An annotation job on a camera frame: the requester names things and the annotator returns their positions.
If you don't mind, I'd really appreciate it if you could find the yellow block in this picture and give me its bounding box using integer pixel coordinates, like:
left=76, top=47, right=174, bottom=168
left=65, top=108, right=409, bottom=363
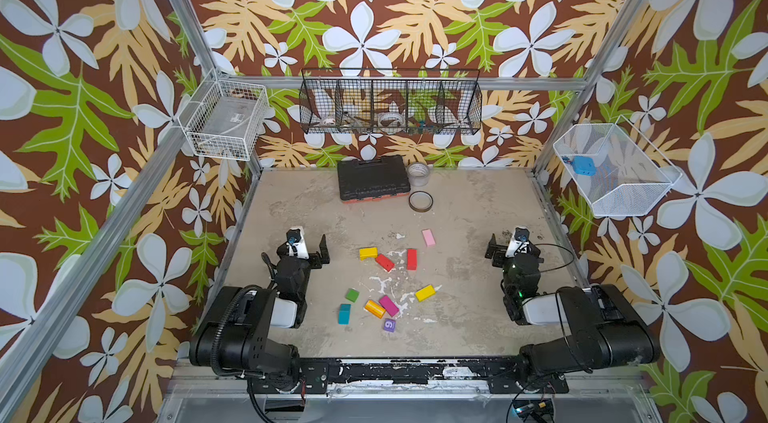
left=359, top=247, right=378, bottom=260
left=415, top=285, right=436, bottom=302

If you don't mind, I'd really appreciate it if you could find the pink wood block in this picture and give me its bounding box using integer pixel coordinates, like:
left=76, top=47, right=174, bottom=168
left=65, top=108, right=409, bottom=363
left=422, top=229, right=436, bottom=247

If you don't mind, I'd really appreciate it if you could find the red block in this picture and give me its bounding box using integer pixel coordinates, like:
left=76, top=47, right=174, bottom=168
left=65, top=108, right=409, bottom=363
left=406, top=249, right=418, bottom=271
left=375, top=254, right=395, bottom=272

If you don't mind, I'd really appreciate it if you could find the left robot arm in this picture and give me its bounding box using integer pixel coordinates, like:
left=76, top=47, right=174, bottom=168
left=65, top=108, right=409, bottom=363
left=189, top=228, right=330, bottom=387

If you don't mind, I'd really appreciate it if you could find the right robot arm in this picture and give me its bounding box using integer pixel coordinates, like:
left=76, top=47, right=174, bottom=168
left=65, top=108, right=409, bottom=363
left=485, top=227, right=661, bottom=383

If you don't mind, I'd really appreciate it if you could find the green cube block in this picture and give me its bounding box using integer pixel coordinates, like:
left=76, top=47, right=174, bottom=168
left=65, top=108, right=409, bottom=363
left=345, top=288, right=360, bottom=303

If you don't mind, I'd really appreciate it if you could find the teal wood block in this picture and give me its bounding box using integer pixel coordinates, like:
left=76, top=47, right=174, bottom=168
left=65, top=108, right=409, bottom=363
left=337, top=304, right=351, bottom=325

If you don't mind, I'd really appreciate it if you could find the orange cylinder block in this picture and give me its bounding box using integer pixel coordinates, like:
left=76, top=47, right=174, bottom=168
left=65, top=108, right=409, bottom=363
left=364, top=300, right=386, bottom=319

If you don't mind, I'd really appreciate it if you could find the magenta wood block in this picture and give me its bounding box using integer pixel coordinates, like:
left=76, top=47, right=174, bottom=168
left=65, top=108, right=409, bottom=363
left=379, top=295, right=400, bottom=317

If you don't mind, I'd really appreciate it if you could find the brown tape roll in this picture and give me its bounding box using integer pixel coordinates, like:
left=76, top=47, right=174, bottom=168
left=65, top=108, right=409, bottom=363
left=408, top=191, right=434, bottom=213

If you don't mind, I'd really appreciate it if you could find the black tool case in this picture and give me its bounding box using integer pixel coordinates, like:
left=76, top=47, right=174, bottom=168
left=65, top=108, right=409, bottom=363
left=337, top=155, right=411, bottom=203

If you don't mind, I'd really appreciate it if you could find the purple number cube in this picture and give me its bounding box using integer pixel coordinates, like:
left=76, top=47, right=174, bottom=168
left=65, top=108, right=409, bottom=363
left=383, top=319, right=396, bottom=333

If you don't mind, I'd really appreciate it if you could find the blue object in basket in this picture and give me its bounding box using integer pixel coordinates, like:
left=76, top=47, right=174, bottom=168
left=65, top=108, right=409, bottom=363
left=570, top=155, right=597, bottom=177

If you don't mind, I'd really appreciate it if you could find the white tape roll in basket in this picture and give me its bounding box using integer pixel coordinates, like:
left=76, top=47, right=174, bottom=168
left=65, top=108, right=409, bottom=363
left=377, top=112, right=405, bottom=133

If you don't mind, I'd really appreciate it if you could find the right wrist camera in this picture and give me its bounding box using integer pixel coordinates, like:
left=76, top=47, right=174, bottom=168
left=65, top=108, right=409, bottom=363
left=505, top=226, right=530, bottom=258

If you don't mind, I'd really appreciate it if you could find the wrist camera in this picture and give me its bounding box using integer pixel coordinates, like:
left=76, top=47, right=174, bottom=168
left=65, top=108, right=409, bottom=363
left=286, top=227, right=309, bottom=260
left=505, top=226, right=530, bottom=258

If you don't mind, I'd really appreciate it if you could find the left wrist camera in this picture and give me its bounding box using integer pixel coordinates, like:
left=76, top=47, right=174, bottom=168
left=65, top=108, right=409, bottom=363
left=286, top=227, right=309, bottom=260

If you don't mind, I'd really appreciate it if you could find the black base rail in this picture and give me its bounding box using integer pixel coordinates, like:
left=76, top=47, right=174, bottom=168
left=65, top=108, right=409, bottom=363
left=250, top=356, right=569, bottom=396

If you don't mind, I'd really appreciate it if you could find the white wire basket right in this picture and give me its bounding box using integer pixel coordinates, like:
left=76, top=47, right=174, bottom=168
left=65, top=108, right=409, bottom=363
left=554, top=117, right=683, bottom=219

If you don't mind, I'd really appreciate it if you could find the white wire basket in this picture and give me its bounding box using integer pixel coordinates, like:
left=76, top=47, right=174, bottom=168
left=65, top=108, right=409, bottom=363
left=179, top=71, right=270, bottom=162
left=554, top=117, right=683, bottom=219

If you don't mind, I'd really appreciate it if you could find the white wire basket left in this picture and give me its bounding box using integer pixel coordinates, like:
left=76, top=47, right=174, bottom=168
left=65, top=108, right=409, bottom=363
left=179, top=71, right=270, bottom=162

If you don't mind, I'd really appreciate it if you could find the black wire basket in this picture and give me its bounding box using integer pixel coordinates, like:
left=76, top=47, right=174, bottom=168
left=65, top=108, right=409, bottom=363
left=297, top=68, right=483, bottom=135

